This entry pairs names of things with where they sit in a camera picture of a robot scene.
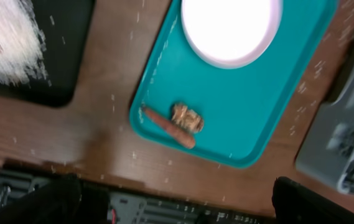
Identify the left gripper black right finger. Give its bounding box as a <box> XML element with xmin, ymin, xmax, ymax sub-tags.
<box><xmin>272</xmin><ymin>177</ymin><xmax>354</xmax><ymax>224</ymax></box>

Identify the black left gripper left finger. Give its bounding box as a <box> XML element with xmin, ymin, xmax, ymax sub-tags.
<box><xmin>0</xmin><ymin>178</ymin><xmax>82</xmax><ymax>224</ymax></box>

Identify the orange carrot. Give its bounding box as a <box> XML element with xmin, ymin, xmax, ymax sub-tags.
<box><xmin>141</xmin><ymin>106</ymin><xmax>196</xmax><ymax>149</ymax></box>

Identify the brown granola bar piece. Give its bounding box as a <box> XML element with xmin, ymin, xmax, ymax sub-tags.
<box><xmin>171</xmin><ymin>103</ymin><xmax>204</xmax><ymax>134</ymax></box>

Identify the large white pink-rimmed plate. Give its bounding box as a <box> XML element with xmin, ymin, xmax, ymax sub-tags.
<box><xmin>180</xmin><ymin>0</ymin><xmax>284</xmax><ymax>69</ymax></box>

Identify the grey dishwasher rack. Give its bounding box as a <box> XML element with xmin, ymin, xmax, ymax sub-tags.
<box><xmin>296</xmin><ymin>39</ymin><xmax>354</xmax><ymax>195</ymax></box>

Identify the teal plastic tray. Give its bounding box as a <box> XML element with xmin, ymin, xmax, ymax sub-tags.
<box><xmin>129</xmin><ymin>0</ymin><xmax>338</xmax><ymax>168</ymax></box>

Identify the white rice pile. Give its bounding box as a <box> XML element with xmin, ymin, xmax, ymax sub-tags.
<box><xmin>0</xmin><ymin>0</ymin><xmax>49</xmax><ymax>86</ymax></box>

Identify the black tray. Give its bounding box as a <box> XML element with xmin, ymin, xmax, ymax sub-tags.
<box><xmin>0</xmin><ymin>0</ymin><xmax>96</xmax><ymax>107</ymax></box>

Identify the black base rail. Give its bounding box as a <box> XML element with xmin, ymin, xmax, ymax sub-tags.
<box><xmin>0</xmin><ymin>169</ymin><xmax>276</xmax><ymax>224</ymax></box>

